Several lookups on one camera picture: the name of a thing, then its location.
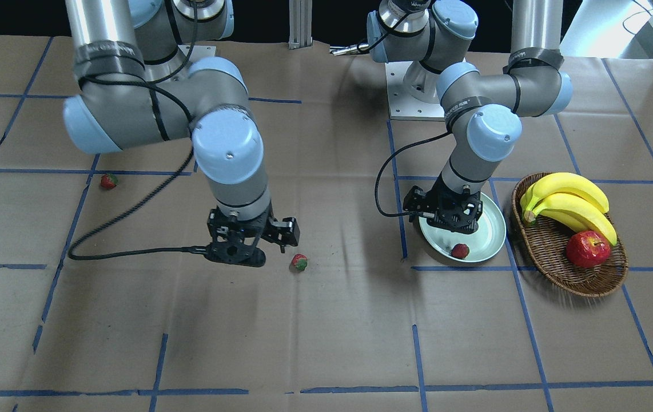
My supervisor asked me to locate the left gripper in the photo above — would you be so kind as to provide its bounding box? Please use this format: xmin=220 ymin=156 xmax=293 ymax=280
xmin=403 ymin=182 xmax=483 ymax=234

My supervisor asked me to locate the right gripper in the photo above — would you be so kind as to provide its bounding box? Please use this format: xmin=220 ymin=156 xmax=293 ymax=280
xmin=204 ymin=207 xmax=300 ymax=268

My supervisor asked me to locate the strawberry with green top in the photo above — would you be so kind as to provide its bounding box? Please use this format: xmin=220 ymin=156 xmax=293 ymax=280
xmin=290 ymin=253 xmax=309 ymax=272

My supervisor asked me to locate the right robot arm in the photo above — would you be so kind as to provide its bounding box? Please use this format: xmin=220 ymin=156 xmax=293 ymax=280
xmin=63 ymin=1 xmax=300 ymax=268

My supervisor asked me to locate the light green plate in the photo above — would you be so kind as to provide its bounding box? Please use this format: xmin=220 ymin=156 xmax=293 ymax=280
xmin=418 ymin=193 xmax=507 ymax=263

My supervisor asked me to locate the wicker basket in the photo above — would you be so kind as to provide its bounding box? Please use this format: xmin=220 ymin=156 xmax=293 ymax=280
xmin=511 ymin=172 xmax=629 ymax=298

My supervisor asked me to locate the banana bunch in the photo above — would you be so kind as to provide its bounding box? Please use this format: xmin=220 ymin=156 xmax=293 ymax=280
xmin=520 ymin=172 xmax=618 ymax=246

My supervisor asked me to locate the red apple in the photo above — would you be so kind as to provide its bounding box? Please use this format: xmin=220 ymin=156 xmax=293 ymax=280
xmin=565 ymin=230 xmax=612 ymax=268

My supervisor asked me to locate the brown paper table cover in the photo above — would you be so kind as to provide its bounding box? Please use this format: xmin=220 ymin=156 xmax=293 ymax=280
xmin=0 ymin=36 xmax=653 ymax=411

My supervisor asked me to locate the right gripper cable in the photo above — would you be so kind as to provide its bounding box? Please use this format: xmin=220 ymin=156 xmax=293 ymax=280
xmin=67 ymin=146 xmax=210 ymax=262

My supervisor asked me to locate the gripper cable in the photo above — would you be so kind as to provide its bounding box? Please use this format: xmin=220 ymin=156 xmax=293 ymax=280
xmin=67 ymin=146 xmax=210 ymax=262
xmin=375 ymin=130 xmax=454 ymax=218

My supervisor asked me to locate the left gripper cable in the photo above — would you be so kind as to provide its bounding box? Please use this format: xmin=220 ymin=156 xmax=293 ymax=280
xmin=375 ymin=130 xmax=454 ymax=218

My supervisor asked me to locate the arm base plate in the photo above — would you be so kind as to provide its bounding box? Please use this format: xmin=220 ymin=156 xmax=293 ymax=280
xmin=385 ymin=62 xmax=444 ymax=121
xmin=177 ymin=45 xmax=217 ymax=64

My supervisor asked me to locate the aluminium frame post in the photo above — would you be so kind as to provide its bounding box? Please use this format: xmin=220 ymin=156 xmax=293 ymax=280
xmin=288 ymin=0 xmax=313 ymax=50

